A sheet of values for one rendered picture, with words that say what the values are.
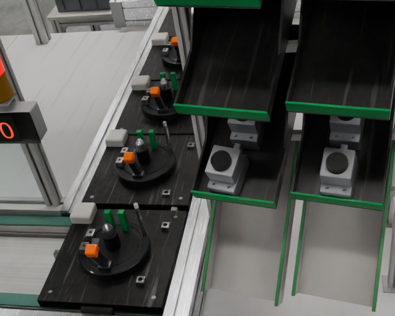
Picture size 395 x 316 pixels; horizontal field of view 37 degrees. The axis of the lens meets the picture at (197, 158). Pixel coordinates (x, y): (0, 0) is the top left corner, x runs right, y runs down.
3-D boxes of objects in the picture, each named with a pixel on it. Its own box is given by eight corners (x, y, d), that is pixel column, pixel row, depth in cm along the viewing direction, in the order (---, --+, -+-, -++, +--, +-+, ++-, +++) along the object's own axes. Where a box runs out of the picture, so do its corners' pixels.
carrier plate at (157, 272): (163, 314, 104) (162, 306, 103) (39, 306, 109) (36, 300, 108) (188, 217, 122) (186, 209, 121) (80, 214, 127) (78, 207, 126)
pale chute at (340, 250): (376, 308, 95) (375, 311, 90) (296, 292, 99) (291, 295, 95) (397, 135, 96) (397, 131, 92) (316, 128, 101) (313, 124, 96)
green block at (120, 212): (128, 231, 116) (122, 213, 112) (122, 231, 116) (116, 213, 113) (130, 227, 116) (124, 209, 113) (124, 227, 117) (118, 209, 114)
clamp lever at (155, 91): (165, 110, 145) (157, 93, 139) (157, 110, 146) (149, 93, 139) (167, 98, 147) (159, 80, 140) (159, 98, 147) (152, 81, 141)
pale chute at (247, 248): (283, 303, 98) (277, 306, 94) (209, 288, 102) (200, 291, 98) (304, 136, 99) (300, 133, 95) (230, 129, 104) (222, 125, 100)
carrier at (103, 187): (189, 212, 123) (180, 167, 115) (83, 209, 128) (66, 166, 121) (207, 140, 141) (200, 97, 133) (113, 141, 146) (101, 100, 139)
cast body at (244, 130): (260, 150, 91) (251, 129, 85) (233, 147, 93) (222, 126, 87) (271, 104, 94) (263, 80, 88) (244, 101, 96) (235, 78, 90)
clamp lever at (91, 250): (108, 268, 108) (94, 254, 101) (98, 268, 108) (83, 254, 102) (111, 250, 110) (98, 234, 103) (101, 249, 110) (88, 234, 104)
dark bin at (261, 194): (276, 209, 87) (268, 190, 80) (194, 197, 91) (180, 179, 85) (309, 52, 97) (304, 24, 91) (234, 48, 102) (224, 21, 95)
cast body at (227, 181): (237, 200, 89) (227, 182, 83) (211, 194, 90) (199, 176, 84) (253, 151, 92) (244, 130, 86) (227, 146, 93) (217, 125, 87)
